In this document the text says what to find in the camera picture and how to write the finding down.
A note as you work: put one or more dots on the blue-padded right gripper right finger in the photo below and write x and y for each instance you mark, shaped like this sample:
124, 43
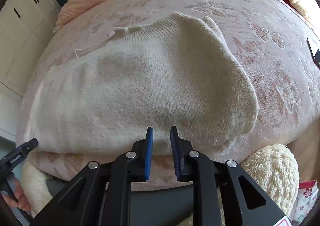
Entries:
180, 149

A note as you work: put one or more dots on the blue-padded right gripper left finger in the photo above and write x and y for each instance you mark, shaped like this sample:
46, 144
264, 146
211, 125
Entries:
141, 164

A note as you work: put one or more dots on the person's left hand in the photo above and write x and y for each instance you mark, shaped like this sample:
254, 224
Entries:
22, 201

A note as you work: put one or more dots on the pink floral bedspread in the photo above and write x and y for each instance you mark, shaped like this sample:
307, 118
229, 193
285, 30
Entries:
268, 37

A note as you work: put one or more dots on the cream fluffy blanket at footboard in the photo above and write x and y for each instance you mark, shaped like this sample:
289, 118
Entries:
275, 169

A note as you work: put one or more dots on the white wardrobe with red stickers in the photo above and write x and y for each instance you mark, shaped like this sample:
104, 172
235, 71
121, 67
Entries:
26, 30

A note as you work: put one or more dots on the floral patterned bag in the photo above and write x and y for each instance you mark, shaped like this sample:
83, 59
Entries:
306, 198

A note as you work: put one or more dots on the cream sweater with black hearts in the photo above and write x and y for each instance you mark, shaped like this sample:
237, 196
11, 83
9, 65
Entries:
177, 71

